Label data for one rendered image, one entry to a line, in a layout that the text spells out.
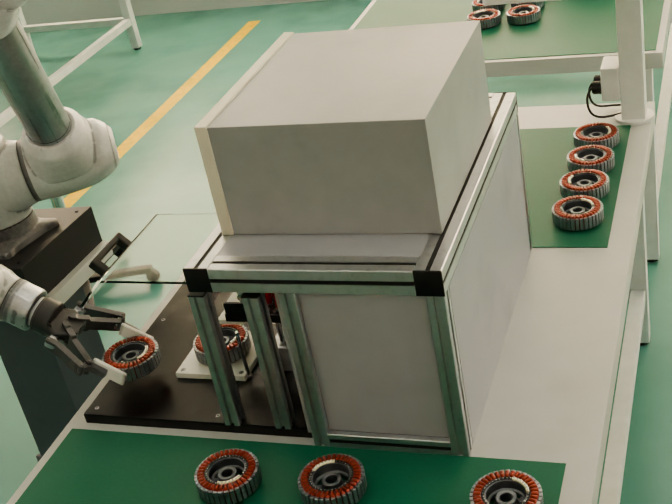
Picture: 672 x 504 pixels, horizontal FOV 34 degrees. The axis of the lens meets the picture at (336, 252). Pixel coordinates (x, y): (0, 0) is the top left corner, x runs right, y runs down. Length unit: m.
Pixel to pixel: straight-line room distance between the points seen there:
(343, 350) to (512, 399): 0.34
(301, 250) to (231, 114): 0.25
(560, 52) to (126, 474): 2.01
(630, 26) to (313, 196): 1.28
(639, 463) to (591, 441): 1.09
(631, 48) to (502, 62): 0.68
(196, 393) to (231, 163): 0.52
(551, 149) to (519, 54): 0.70
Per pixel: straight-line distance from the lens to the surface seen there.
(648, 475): 2.92
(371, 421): 1.88
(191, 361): 2.18
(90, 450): 2.10
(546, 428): 1.90
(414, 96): 1.74
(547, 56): 3.42
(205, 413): 2.05
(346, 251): 1.74
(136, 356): 2.15
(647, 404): 3.13
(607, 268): 2.30
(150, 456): 2.03
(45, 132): 2.51
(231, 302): 2.06
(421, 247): 1.72
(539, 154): 2.80
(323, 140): 1.72
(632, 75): 2.88
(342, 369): 1.83
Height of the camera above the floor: 1.97
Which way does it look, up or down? 29 degrees down
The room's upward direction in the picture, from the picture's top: 12 degrees counter-clockwise
